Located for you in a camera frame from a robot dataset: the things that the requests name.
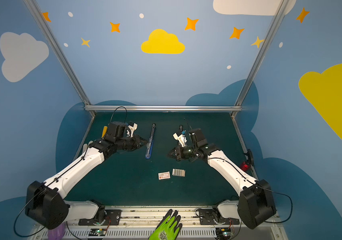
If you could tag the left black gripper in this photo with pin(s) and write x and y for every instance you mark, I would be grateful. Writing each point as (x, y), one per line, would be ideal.
(133, 142)

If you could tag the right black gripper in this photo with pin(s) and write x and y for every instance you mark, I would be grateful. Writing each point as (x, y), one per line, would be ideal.
(178, 153)

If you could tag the red white staple box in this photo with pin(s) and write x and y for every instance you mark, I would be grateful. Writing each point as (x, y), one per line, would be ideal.
(164, 176)

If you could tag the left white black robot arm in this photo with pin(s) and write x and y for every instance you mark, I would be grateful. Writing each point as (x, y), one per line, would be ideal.
(46, 202)

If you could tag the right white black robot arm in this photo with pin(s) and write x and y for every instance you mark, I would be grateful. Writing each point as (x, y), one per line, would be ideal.
(256, 202)

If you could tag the yellow plastic scoop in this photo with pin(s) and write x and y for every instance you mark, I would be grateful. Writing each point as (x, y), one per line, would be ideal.
(105, 128)

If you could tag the white fabric glove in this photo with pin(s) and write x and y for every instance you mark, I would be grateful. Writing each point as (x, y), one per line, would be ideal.
(85, 146)

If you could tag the red emergency stop button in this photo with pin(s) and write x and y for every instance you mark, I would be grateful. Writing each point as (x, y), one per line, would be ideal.
(245, 166)

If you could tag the green black work glove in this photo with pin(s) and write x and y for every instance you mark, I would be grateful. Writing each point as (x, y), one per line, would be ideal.
(169, 227)

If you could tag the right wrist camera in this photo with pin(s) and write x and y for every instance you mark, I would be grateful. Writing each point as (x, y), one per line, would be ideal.
(196, 136)

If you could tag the aluminium frame crossbar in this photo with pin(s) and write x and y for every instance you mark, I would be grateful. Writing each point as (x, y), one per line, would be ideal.
(99, 108)

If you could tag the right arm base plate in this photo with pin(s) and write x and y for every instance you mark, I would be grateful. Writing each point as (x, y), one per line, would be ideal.
(213, 217)

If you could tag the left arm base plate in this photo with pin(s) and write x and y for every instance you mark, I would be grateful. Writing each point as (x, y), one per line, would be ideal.
(113, 216)

